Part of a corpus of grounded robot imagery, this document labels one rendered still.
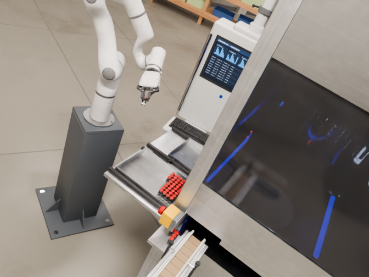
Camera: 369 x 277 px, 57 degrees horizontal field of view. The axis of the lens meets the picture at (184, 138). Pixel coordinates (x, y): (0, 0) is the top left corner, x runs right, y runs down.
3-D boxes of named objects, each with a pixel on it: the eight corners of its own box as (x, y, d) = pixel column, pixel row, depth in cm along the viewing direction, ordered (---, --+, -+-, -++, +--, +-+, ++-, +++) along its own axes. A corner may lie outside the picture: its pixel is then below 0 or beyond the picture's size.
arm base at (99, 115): (78, 108, 210) (84, 83, 200) (107, 108, 221) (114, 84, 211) (89, 128, 199) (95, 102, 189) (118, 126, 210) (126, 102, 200)
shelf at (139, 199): (233, 170, 218) (234, 168, 217) (177, 233, 162) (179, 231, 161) (173, 129, 230) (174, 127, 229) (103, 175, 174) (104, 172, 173)
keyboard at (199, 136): (223, 144, 248) (224, 142, 246) (217, 154, 236) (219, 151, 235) (175, 118, 252) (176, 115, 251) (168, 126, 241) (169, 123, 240)
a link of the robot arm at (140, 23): (115, 21, 175) (138, 73, 191) (140, 15, 168) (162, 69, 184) (122, 15, 181) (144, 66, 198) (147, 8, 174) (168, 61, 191)
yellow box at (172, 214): (179, 222, 154) (184, 212, 150) (171, 232, 149) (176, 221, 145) (166, 212, 156) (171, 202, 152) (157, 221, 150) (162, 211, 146)
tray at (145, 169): (190, 186, 188) (193, 182, 186) (165, 211, 168) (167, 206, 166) (143, 151, 197) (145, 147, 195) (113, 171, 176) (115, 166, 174)
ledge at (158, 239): (185, 244, 159) (187, 241, 158) (171, 261, 149) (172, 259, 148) (162, 225, 163) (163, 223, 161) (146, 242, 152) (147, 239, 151)
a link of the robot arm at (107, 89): (93, 94, 194) (101, 56, 181) (100, 79, 209) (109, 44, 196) (113, 100, 196) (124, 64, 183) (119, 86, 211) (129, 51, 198)
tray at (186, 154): (231, 171, 213) (233, 167, 211) (213, 191, 192) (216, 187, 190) (188, 141, 221) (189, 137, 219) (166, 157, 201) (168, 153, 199)
